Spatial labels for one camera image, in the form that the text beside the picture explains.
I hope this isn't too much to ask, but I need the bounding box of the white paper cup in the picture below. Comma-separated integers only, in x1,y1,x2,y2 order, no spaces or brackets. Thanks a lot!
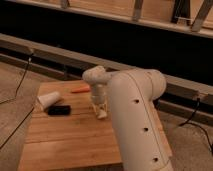
37,91,61,110

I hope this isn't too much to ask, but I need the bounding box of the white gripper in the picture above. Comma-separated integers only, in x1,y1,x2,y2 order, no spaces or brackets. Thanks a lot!
91,84,107,112

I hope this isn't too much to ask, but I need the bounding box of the black rectangular box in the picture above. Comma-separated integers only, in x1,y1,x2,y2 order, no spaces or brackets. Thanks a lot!
48,105,71,116

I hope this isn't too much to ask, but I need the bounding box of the black cable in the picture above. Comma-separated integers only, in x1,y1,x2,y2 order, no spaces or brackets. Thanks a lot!
177,96,213,155
0,49,36,150

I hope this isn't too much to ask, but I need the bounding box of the wooden board table top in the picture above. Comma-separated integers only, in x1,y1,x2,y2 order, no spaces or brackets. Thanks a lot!
18,81,121,171

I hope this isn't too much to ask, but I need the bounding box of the black cable left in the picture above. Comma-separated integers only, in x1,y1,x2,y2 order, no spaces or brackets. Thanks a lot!
0,49,36,150

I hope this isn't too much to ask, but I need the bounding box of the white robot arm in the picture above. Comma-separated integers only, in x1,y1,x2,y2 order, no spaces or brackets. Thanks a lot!
82,66,173,171

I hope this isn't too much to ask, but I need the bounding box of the black cable right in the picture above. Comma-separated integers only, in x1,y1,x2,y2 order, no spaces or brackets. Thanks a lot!
177,96,213,155

